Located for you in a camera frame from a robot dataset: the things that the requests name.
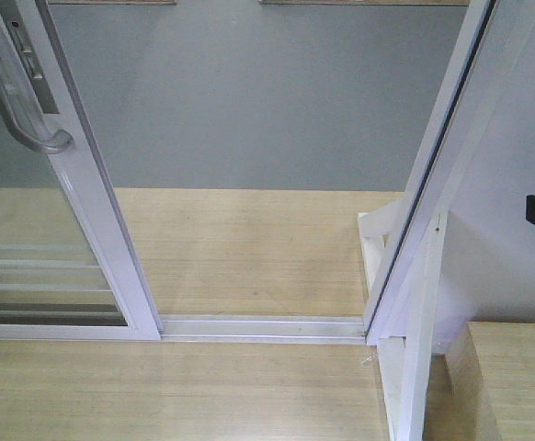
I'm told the grey curved door handle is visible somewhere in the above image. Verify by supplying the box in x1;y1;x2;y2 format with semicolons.
0;28;75;155

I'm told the white sliding glass door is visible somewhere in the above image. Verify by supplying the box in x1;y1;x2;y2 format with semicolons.
0;1;162;341

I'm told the aluminium floor door track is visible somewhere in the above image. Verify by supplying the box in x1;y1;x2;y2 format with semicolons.
161;314;366;345

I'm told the light wooden box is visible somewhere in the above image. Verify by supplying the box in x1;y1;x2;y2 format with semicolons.
423;322;535;440

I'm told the white wooden support brace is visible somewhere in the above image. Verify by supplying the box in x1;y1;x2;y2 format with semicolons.
372;212;448;440

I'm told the white door frame post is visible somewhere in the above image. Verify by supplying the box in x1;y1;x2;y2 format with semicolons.
364;1;535;347

